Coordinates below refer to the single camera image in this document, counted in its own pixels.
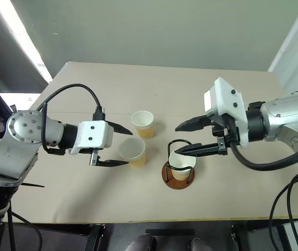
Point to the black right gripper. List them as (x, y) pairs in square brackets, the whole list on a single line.
[(223, 130)]

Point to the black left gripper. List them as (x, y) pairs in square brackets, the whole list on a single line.
[(94, 157)]

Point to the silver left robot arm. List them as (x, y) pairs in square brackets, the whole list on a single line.
[(20, 146)]

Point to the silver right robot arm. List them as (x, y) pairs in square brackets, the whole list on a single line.
[(285, 120)]

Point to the brown ribbed paper cup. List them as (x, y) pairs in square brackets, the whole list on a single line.
[(142, 123), (181, 167), (133, 154)]

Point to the bright white light strip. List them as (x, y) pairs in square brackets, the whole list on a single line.
[(23, 36)]

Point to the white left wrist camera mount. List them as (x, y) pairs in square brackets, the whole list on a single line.
[(93, 136)]

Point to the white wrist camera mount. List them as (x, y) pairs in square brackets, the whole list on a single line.
[(93, 136), (226, 102)]

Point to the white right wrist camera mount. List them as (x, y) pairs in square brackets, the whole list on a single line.
[(226, 102)]

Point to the black table frame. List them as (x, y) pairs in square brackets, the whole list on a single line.
[(169, 231)]

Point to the white door frame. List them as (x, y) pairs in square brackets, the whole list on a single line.
[(292, 44)]

